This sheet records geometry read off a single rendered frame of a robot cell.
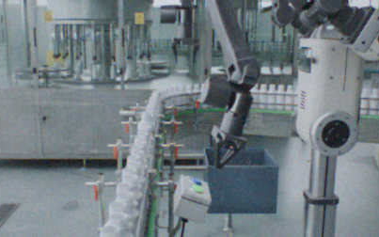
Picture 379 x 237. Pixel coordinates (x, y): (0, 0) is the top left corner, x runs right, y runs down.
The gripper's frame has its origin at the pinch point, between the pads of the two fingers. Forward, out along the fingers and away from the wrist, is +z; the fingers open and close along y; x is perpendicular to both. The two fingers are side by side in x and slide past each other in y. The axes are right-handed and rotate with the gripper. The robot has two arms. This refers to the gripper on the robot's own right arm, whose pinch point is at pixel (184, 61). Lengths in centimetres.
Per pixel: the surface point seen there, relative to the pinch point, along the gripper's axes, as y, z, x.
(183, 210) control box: 2, 33, 69
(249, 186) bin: -30, 54, -9
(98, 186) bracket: 26, 33, 52
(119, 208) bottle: 16, 24, 90
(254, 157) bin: -37, 50, -39
